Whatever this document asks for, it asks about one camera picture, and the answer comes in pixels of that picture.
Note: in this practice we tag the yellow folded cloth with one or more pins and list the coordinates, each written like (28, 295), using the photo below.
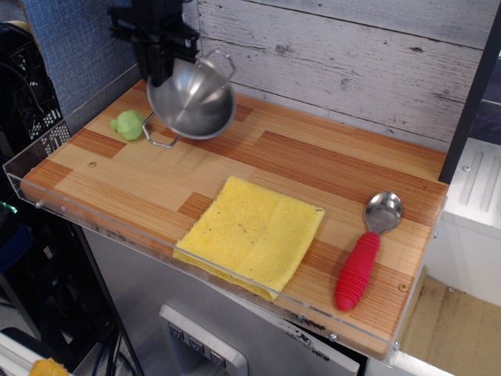
(252, 237)

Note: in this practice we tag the yellow object bottom left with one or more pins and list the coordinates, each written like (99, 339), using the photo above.
(48, 367)

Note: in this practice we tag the black plastic crate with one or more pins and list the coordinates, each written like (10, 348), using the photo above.
(30, 97)

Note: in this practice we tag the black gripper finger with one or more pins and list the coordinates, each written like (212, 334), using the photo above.
(161, 61)
(141, 52)

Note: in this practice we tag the dark grey right post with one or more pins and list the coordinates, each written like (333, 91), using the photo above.
(475, 95)

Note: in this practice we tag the clear acrylic table guard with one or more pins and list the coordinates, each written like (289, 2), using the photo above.
(127, 175)

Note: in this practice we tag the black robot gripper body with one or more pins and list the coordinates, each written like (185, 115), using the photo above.
(155, 22)

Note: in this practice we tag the stainless steel appliance below table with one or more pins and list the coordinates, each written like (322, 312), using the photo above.
(178, 320)

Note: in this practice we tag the green toy figure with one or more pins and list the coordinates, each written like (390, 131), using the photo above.
(128, 124)

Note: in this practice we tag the white ribbed cabinet right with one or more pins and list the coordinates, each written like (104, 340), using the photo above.
(464, 251)

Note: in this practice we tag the steel bowl with wire handles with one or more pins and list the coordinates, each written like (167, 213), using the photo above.
(197, 101)

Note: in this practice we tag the red handled metal spoon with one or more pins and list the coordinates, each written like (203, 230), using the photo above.
(382, 214)

